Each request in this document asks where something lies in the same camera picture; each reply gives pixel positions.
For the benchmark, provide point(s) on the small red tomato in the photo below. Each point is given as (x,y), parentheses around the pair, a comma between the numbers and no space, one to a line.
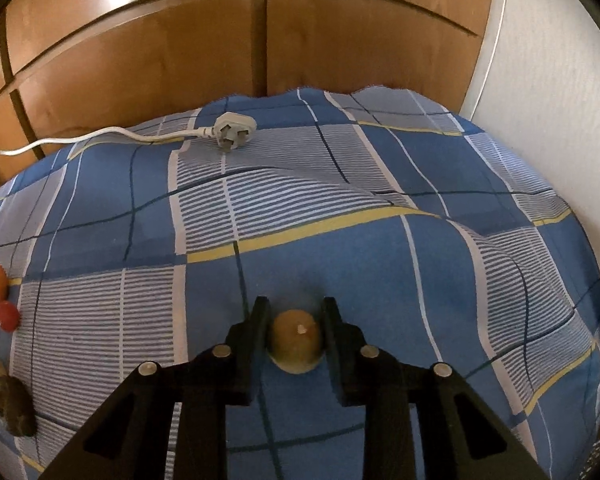
(6,316)

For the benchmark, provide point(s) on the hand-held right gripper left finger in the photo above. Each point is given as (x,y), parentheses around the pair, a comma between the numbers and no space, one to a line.
(252,360)

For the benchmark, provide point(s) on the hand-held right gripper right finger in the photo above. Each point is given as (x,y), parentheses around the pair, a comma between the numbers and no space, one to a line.
(337,360)

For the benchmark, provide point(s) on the blue plaid cloth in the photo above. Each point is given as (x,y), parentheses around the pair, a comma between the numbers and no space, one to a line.
(330,255)

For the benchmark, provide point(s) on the small tan potato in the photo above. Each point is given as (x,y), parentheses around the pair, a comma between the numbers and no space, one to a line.
(295,342)

